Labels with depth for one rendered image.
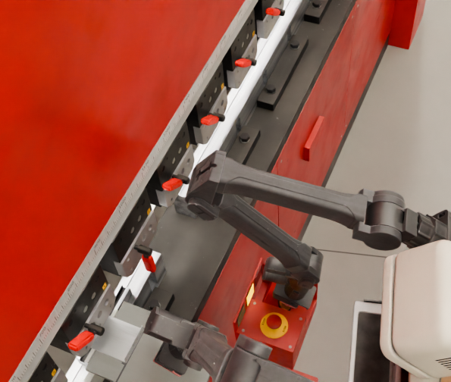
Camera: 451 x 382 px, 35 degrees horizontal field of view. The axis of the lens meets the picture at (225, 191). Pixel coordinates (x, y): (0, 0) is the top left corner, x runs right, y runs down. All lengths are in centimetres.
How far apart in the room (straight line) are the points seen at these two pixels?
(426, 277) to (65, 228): 64
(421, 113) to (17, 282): 245
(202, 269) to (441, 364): 76
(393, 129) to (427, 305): 206
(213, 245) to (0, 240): 87
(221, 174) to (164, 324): 31
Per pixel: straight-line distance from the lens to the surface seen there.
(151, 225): 163
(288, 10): 233
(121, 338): 167
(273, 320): 186
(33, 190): 117
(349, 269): 286
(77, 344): 143
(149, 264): 161
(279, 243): 163
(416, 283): 131
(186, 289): 184
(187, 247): 190
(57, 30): 111
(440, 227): 153
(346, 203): 147
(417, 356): 129
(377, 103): 337
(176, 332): 139
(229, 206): 152
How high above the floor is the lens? 250
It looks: 55 degrees down
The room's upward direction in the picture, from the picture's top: 7 degrees counter-clockwise
